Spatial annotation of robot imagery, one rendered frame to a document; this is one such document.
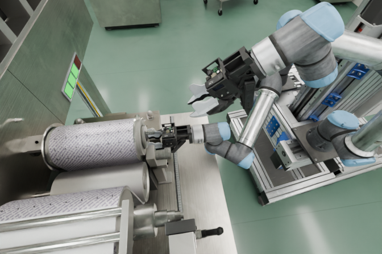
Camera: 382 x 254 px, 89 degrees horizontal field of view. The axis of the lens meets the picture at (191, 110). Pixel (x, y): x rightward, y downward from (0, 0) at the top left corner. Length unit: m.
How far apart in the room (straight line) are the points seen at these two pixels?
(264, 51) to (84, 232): 0.45
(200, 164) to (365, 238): 1.62
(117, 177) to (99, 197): 0.19
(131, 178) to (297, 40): 0.53
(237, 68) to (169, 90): 2.01
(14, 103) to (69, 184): 0.28
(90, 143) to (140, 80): 2.03
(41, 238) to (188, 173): 0.64
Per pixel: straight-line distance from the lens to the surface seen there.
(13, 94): 0.74
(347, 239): 2.18
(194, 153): 0.98
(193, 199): 0.92
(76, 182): 0.68
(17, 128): 0.73
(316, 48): 0.45
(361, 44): 0.73
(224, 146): 0.85
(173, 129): 0.76
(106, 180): 0.64
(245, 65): 0.43
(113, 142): 0.60
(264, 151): 1.86
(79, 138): 0.64
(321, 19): 0.44
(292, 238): 1.97
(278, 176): 1.81
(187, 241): 0.37
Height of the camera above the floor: 1.81
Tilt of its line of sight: 55 degrees down
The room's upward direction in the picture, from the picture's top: straight up
